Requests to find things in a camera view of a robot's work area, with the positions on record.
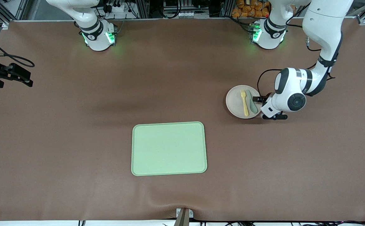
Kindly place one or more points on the round beige plate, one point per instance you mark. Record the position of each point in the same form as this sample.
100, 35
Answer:
235, 102

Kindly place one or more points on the light green rectangular tray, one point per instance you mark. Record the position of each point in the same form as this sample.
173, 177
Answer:
169, 147

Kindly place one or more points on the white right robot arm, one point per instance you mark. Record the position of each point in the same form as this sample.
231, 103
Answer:
95, 39

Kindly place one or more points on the grey-green plastic spoon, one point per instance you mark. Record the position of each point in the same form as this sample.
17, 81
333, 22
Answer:
253, 106

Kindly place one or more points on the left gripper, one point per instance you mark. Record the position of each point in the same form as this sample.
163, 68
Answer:
263, 99

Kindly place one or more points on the white power strip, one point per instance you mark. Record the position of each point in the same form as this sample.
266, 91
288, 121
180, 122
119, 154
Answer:
116, 8

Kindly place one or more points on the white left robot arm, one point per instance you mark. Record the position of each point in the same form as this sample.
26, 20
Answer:
323, 31

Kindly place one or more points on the yellow plastic fork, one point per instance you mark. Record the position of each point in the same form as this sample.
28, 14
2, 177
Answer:
245, 105

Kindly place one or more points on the brown table mat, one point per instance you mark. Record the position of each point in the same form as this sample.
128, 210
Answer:
75, 141

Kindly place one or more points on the metal bracket with post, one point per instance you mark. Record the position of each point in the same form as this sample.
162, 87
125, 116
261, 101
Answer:
184, 216

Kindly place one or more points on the white terminal block strip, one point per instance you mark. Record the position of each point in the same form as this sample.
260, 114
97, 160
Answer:
181, 14

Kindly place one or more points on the orange packaged goods pile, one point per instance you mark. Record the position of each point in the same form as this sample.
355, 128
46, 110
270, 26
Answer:
251, 8

